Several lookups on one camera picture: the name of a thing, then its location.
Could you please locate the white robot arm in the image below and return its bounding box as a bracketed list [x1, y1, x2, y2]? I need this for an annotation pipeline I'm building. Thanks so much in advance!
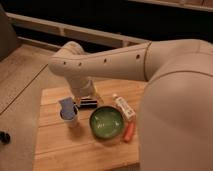
[49, 39, 213, 171]

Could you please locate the white cup with blue packet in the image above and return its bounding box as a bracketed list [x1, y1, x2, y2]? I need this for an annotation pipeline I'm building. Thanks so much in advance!
[59, 97, 78, 128]

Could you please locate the green ceramic bowl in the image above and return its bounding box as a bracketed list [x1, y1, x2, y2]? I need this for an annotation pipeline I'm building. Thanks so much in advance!
[89, 106, 124, 139]

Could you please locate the white tube bottle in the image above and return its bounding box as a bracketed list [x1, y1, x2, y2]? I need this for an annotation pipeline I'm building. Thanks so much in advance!
[113, 94, 136, 121]

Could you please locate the wooden board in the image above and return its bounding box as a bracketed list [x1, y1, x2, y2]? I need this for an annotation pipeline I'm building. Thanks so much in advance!
[33, 87, 139, 171]

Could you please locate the orange carrot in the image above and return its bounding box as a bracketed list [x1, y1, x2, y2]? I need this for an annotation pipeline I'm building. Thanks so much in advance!
[124, 122, 135, 142]

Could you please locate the black object on floor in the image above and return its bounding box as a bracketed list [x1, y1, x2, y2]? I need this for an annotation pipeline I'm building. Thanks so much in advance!
[0, 131, 10, 144]

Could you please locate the white shelf rail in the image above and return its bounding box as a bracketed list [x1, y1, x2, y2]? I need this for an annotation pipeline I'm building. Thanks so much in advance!
[6, 12, 146, 48]

